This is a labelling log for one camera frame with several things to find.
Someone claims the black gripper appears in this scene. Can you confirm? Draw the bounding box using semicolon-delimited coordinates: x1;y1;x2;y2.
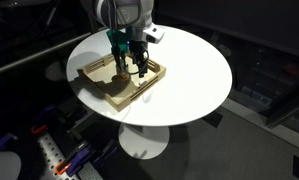
112;31;151;78

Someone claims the white bottle with orange label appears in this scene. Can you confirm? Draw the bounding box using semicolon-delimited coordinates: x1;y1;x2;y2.
111;71;131;83

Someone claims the light wooden slotted tray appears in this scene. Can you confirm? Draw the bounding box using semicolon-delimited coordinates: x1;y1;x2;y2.
77;53;167;113

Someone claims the white round floor disc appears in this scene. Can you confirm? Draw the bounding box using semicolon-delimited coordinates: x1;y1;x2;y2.
44;60;69;82

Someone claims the purple orange bar clamp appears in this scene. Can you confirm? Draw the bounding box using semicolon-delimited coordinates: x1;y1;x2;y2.
53;139;92;177

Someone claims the orange black bar clamp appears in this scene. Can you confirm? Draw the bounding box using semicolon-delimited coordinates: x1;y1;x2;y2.
30;124;49;136

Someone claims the perforated metal breadboard plate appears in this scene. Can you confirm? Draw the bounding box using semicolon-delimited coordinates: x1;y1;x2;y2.
36;131;82;180

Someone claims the dark storage shelf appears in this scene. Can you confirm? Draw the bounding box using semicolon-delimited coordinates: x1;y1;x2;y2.
222;39;299;129

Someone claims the purple plastic object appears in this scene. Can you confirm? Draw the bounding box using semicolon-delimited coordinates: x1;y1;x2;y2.
0;133;19;153

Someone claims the grey rounded dome object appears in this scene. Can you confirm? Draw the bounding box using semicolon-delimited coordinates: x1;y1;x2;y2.
0;151;22;180

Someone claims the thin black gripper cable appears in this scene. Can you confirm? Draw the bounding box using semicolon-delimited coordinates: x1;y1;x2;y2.
124;49;151;75

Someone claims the green camera mount bracket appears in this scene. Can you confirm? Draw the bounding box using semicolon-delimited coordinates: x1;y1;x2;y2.
105;29;129;56

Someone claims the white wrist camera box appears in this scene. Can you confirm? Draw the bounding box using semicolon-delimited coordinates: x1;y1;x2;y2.
142;27;166;44

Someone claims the black cable bundle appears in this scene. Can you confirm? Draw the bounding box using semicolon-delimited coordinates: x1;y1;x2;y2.
102;0;121;33

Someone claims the white round table pedestal base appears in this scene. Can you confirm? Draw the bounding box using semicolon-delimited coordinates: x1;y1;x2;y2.
117;122;171;160

